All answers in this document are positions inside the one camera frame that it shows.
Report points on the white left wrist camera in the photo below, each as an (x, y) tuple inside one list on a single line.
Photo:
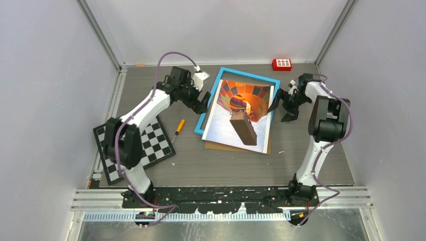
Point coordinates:
[(199, 77)]

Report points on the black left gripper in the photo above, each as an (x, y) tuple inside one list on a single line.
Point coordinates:
[(198, 107)]

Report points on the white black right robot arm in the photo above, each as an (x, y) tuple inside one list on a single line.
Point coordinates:
[(328, 125)]

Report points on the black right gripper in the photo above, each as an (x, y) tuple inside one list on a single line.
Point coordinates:
[(293, 114)]

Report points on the red toy brick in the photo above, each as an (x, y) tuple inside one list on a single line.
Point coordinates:
[(281, 65)]

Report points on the aluminium front rail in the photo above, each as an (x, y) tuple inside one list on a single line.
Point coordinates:
[(118, 205)]

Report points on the black white chessboard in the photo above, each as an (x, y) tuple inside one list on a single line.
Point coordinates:
[(156, 146)]

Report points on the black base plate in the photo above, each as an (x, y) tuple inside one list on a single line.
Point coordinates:
[(228, 199)]

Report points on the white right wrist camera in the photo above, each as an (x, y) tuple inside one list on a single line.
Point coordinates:
[(293, 89)]

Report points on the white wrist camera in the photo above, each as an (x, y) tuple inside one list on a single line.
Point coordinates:
[(293, 89), (199, 77)]

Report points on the blue picture frame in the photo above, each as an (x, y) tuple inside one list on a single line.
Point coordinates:
[(276, 83)]

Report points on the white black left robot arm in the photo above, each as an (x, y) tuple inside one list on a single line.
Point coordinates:
[(122, 140)]

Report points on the hot air balloon photo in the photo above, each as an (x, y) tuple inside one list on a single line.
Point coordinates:
[(239, 116)]

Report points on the orange handled screwdriver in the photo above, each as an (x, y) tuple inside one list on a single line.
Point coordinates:
[(178, 130)]

